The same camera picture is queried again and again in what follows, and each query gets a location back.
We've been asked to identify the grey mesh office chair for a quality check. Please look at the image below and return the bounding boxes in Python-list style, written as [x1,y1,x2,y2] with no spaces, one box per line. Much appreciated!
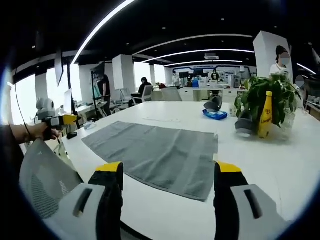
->
[19,138,85,220]

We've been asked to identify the black cable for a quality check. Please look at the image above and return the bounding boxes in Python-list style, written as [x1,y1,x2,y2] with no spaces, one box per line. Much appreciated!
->
[9,57,33,137]

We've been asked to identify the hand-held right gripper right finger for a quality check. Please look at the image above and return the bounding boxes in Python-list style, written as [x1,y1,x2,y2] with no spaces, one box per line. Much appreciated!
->
[213,161,292,240]

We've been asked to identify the grey pouch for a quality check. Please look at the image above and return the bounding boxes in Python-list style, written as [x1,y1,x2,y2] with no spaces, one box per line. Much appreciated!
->
[203,96,223,113]

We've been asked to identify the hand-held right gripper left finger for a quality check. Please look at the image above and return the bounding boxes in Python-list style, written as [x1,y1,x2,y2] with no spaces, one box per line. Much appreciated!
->
[43,161,125,240]

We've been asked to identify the white table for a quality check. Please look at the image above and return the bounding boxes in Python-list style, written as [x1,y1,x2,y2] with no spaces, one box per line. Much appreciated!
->
[60,100,320,240]

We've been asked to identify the grey headphones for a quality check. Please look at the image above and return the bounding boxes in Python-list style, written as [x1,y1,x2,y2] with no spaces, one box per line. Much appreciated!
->
[234,109,256,138]

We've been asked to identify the person's left hand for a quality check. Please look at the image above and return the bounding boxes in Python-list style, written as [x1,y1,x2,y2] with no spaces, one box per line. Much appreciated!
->
[37,123,62,141]

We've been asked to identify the yellow bottle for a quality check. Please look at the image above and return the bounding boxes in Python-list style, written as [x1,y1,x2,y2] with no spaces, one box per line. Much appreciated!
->
[257,91,274,139]

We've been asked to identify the blue wet wipes packet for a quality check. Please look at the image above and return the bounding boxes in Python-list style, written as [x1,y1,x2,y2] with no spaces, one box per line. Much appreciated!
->
[201,109,229,121]

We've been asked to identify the white office chair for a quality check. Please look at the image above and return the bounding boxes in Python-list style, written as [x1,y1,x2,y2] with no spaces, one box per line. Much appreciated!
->
[131,85,155,105]

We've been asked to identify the green potted plant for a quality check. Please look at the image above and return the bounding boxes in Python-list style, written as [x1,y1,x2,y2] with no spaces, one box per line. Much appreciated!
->
[234,74,302,131]

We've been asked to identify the grey towel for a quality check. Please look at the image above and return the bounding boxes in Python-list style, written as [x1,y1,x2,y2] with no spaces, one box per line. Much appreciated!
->
[81,121,219,202]

